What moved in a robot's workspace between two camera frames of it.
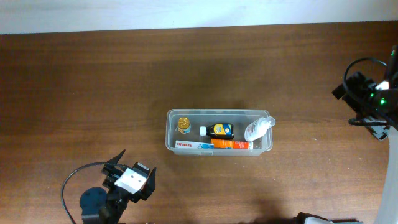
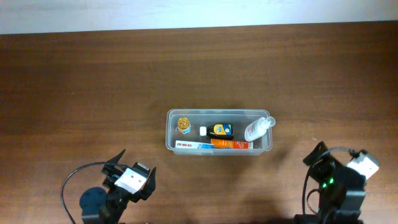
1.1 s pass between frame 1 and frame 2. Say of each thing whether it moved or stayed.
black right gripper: moved
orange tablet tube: stayed
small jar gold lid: stayed
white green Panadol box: stayed
